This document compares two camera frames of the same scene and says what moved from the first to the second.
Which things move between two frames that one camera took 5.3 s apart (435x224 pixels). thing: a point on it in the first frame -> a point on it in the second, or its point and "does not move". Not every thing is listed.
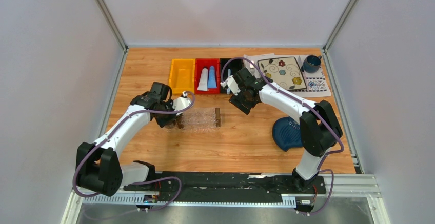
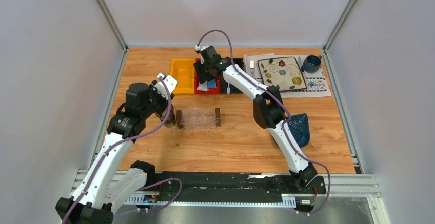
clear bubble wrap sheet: [199, 120] does not move
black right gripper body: [242, 102] -> [204, 72]
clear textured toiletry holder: [201, 119] does not move
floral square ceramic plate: [285, 72] does not move
